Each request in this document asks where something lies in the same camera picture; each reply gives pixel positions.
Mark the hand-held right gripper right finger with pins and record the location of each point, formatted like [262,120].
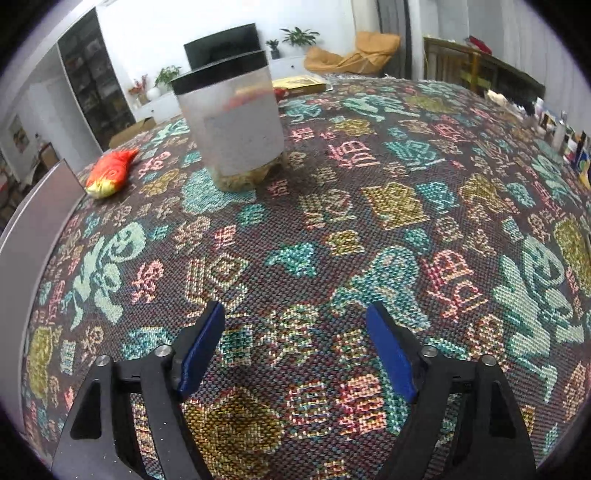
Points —
[390,355]

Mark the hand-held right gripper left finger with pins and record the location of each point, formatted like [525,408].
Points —
[201,350]

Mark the white storage box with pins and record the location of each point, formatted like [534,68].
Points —
[32,212]

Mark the colourful printed blanket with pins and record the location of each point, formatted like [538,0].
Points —
[369,207]

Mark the orange fish plush toy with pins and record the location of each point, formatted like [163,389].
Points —
[111,175]

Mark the clear jar with black lid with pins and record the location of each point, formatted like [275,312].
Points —
[235,129]

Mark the cardboard box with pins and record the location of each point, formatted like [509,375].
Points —
[134,131]

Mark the red flowers in vase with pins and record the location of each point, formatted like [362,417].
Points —
[139,90]

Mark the bushy green potted plant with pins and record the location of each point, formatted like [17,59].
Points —
[167,76]

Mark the row of small bottles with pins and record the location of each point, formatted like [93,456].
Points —
[563,134]

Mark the yellow flat box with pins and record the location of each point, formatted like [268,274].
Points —
[300,84]

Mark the dark glass bookcase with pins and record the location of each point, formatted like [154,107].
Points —
[94,78]

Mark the orange lounge chair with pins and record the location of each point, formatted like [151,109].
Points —
[355,53]

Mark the flat screen television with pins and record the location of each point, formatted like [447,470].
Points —
[217,44]

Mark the small dark potted plant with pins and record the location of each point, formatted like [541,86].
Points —
[274,48]

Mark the grey curtain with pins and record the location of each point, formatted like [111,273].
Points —
[392,37]

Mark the large green potted plant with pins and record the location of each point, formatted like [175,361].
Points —
[300,36]

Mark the framed wall picture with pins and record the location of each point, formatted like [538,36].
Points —
[18,134]

